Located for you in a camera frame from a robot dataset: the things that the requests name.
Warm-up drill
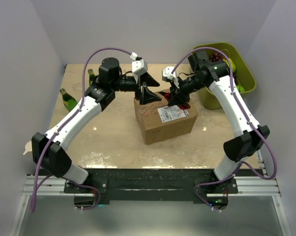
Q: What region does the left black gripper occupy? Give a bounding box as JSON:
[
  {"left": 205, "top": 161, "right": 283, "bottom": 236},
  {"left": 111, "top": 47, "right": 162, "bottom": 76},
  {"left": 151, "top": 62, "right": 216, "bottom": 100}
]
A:
[{"left": 112, "top": 71, "right": 162, "bottom": 105}]

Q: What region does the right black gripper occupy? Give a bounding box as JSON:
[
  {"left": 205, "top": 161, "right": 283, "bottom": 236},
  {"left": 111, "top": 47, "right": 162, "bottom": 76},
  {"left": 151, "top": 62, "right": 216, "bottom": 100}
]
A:
[{"left": 168, "top": 75, "right": 206, "bottom": 106}]

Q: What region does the red black utility knife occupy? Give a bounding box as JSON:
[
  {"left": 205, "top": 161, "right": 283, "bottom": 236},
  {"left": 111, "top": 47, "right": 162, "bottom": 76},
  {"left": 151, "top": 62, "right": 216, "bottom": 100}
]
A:
[{"left": 160, "top": 92, "right": 190, "bottom": 110}]

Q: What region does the brown cardboard express box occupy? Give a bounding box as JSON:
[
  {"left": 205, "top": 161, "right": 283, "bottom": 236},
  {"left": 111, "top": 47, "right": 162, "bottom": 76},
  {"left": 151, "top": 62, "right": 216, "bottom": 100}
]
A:
[{"left": 134, "top": 89, "right": 198, "bottom": 145}]

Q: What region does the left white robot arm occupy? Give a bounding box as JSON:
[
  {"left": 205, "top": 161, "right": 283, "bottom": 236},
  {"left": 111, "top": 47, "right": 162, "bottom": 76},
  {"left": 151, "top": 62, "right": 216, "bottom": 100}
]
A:
[{"left": 31, "top": 58, "right": 161, "bottom": 193}]

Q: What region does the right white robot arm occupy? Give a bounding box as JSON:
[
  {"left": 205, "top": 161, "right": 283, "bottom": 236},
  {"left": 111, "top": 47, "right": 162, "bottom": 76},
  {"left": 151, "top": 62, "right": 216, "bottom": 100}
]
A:
[{"left": 162, "top": 47, "right": 270, "bottom": 193}]

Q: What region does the white shipping label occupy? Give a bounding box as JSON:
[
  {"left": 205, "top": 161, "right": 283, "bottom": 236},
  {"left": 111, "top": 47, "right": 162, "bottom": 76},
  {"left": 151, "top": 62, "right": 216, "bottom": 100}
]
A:
[{"left": 157, "top": 106, "right": 189, "bottom": 123}]

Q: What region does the upper dark grape bunch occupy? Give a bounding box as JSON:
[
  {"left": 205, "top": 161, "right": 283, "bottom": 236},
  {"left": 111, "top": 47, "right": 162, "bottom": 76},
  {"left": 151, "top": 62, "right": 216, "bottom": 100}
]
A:
[{"left": 209, "top": 52, "right": 223, "bottom": 62}]

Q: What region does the far green glass bottle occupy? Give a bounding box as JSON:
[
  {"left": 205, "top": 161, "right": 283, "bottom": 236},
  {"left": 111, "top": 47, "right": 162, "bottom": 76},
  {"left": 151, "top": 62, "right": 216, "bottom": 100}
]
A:
[{"left": 88, "top": 69, "right": 98, "bottom": 86}]

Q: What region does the green glass bottle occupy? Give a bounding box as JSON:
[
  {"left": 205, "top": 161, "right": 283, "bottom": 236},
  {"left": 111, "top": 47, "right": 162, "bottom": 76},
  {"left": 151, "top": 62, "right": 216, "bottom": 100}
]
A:
[
  {"left": 59, "top": 88, "right": 78, "bottom": 112},
  {"left": 88, "top": 69, "right": 98, "bottom": 86}
]

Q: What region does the green pear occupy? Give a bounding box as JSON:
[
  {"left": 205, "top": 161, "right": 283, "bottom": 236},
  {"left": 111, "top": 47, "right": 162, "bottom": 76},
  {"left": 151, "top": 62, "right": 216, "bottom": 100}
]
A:
[{"left": 229, "top": 58, "right": 236, "bottom": 73}]

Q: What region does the green round fruit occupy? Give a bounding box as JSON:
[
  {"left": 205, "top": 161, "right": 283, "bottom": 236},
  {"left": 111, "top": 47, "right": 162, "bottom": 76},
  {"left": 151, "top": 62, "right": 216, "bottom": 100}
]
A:
[{"left": 237, "top": 85, "right": 245, "bottom": 93}]

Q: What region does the green plastic fruit bin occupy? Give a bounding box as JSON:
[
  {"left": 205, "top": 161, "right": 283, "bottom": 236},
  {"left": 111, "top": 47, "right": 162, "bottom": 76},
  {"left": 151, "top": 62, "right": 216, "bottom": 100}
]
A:
[{"left": 194, "top": 42, "right": 256, "bottom": 110}]

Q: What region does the near green glass bottle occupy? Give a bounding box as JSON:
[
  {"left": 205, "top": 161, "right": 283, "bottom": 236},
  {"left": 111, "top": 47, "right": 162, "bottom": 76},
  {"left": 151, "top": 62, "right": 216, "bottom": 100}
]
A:
[{"left": 59, "top": 88, "right": 78, "bottom": 112}]

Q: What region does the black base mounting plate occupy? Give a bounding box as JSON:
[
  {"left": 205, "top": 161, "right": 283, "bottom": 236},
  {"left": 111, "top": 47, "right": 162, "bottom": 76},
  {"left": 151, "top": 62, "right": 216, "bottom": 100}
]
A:
[{"left": 34, "top": 168, "right": 264, "bottom": 206}]

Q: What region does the beige pump dispenser bottle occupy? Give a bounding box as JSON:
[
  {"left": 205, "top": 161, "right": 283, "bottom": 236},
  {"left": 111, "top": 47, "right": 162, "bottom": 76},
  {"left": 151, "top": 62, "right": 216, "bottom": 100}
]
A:
[{"left": 23, "top": 141, "right": 32, "bottom": 155}]

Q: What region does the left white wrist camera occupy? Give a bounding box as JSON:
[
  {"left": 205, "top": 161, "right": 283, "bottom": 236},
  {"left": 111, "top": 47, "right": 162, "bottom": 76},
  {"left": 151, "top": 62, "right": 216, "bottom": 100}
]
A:
[{"left": 130, "top": 52, "right": 148, "bottom": 80}]

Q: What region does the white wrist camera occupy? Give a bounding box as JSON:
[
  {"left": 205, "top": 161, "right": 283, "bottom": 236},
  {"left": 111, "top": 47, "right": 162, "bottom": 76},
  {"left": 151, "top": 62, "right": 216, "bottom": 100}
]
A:
[
  {"left": 162, "top": 66, "right": 179, "bottom": 88},
  {"left": 130, "top": 52, "right": 148, "bottom": 80}
]

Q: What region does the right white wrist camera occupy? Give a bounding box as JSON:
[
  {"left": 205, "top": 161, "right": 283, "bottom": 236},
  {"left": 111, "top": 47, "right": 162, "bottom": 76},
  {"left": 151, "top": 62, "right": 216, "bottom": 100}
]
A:
[{"left": 162, "top": 66, "right": 179, "bottom": 88}]

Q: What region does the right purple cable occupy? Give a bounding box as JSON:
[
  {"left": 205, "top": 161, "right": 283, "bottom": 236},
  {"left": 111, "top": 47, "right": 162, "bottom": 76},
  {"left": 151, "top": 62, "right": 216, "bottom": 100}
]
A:
[{"left": 172, "top": 46, "right": 278, "bottom": 180}]

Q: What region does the purple cable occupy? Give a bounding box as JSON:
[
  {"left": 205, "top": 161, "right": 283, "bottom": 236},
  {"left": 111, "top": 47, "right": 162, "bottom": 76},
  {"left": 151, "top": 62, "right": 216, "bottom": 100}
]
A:
[
  {"left": 172, "top": 46, "right": 278, "bottom": 180},
  {"left": 29, "top": 47, "right": 139, "bottom": 213}
]

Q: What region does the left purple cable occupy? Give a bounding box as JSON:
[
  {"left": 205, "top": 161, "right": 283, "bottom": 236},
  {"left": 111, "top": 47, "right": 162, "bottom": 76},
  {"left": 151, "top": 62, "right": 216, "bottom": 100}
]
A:
[{"left": 29, "top": 47, "right": 139, "bottom": 213}]

